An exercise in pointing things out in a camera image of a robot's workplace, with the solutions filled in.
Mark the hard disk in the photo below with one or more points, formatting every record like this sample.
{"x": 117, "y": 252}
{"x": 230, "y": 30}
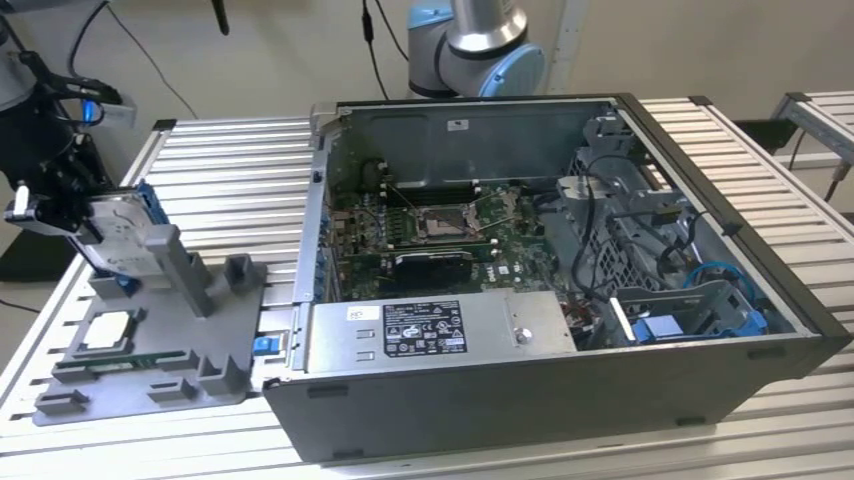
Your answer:
{"x": 122, "y": 235}

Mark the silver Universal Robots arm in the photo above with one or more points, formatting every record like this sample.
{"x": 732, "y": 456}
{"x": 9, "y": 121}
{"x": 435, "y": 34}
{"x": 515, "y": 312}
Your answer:
{"x": 460, "y": 65}

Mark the grey metal disk bay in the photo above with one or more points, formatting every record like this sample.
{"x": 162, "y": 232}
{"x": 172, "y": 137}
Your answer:
{"x": 707, "y": 295}

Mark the black monitor stand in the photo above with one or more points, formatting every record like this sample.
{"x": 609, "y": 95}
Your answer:
{"x": 33, "y": 260}

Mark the silver CPU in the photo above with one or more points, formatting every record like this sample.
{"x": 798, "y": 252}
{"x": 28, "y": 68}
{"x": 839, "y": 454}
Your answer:
{"x": 106, "y": 330}

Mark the grey parts rack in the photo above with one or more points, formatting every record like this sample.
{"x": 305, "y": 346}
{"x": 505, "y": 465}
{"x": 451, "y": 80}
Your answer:
{"x": 153, "y": 320}

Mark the green RAM stick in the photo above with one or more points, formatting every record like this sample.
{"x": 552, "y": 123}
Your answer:
{"x": 142, "y": 359}

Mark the black antenna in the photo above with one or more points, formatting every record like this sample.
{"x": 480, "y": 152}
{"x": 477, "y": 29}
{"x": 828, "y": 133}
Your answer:
{"x": 221, "y": 17}

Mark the blue case latch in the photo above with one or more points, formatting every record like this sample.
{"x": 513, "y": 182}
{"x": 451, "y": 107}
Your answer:
{"x": 267, "y": 345}

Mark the thin locking lever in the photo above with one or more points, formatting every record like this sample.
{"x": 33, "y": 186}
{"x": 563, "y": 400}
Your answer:
{"x": 404, "y": 197}

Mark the CPU socket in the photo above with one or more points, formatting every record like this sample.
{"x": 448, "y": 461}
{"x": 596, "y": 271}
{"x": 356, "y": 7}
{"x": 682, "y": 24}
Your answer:
{"x": 443, "y": 222}

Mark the black graphics card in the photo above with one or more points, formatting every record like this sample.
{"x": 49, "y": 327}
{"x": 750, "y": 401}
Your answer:
{"x": 427, "y": 272}

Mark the silver power supply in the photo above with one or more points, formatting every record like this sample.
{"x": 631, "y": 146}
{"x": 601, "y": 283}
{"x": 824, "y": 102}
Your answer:
{"x": 480, "y": 325}

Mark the green motherboard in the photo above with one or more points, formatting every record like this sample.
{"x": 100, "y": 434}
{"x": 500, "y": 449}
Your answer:
{"x": 520, "y": 250}

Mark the black open PC case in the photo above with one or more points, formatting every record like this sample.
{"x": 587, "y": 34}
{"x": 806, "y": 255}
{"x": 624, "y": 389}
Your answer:
{"x": 500, "y": 410}

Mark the grey perforated drive cage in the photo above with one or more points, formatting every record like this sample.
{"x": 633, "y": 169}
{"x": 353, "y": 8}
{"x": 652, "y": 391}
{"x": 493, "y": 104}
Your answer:
{"x": 627, "y": 250}

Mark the blue plastic bay clip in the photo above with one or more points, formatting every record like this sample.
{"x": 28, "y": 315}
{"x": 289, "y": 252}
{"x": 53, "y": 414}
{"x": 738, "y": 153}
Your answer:
{"x": 656, "y": 327}

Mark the black box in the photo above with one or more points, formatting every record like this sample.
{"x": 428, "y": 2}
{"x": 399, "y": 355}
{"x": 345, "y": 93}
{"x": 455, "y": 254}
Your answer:
{"x": 767, "y": 135}

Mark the metal slat side table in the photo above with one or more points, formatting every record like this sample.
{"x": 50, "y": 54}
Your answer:
{"x": 827, "y": 107}

